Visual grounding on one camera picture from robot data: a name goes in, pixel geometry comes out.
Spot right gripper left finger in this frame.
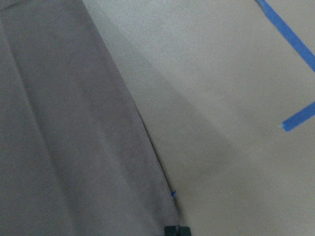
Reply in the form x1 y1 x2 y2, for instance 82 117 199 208
164 226 178 236

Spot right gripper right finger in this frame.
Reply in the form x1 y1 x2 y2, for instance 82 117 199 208
179 226 191 236

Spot dark brown t-shirt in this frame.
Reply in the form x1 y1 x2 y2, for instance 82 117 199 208
0 0 179 236

